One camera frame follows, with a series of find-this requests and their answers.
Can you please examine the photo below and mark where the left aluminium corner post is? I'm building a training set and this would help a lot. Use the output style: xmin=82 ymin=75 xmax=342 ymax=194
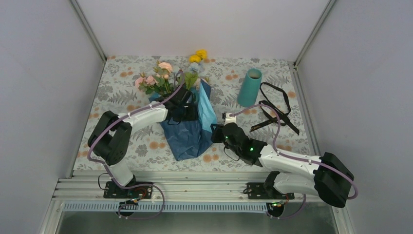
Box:
xmin=69 ymin=0 xmax=107 ymax=63

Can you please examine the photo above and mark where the teal cylindrical vase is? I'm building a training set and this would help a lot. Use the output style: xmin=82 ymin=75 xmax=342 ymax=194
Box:
xmin=237 ymin=68 xmax=263 ymax=107

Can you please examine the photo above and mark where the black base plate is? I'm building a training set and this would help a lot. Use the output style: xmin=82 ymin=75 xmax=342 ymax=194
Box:
xmin=103 ymin=181 xmax=153 ymax=199
xmin=243 ymin=182 xmax=295 ymax=200

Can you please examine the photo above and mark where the right aluminium corner post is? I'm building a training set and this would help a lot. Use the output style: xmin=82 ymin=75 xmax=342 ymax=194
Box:
xmin=293 ymin=0 xmax=337 ymax=69

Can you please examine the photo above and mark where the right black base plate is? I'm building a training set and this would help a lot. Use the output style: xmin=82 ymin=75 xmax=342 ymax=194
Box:
xmin=243 ymin=182 xmax=295 ymax=200

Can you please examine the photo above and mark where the blue wrapping paper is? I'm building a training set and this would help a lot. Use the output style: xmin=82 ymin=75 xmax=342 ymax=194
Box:
xmin=160 ymin=81 xmax=217 ymax=161

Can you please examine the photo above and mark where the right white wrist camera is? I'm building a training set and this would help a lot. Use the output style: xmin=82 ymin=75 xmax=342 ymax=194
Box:
xmin=223 ymin=113 xmax=237 ymax=125

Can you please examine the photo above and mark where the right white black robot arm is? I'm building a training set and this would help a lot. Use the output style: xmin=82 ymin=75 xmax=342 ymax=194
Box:
xmin=211 ymin=123 xmax=354 ymax=208

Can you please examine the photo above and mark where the aluminium corner post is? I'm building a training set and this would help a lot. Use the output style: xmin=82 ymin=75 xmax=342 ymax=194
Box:
xmin=69 ymin=0 xmax=107 ymax=63
xmin=293 ymin=0 xmax=337 ymax=69

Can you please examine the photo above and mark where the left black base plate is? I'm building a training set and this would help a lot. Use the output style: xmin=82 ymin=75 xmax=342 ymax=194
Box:
xmin=103 ymin=181 xmax=153 ymax=199

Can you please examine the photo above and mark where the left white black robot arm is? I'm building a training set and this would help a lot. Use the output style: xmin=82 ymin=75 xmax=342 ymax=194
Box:
xmin=87 ymin=85 xmax=197 ymax=197

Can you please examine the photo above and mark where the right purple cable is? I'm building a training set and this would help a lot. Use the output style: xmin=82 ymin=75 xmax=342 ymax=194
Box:
xmin=229 ymin=104 xmax=359 ymax=221

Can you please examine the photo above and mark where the slotted grey cable duct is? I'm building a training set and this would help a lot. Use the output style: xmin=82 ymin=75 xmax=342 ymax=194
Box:
xmin=62 ymin=201 xmax=269 ymax=213

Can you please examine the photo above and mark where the artificial flower bouquet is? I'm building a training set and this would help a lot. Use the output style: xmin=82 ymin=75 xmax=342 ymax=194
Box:
xmin=135 ymin=49 xmax=208 ymax=97

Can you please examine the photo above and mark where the black ribbon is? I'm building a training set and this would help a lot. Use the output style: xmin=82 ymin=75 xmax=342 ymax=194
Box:
xmin=250 ymin=82 xmax=300 ymax=135

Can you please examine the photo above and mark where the aluminium rail frame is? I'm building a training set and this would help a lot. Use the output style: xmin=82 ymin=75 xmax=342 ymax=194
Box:
xmin=40 ymin=171 xmax=354 ymax=234

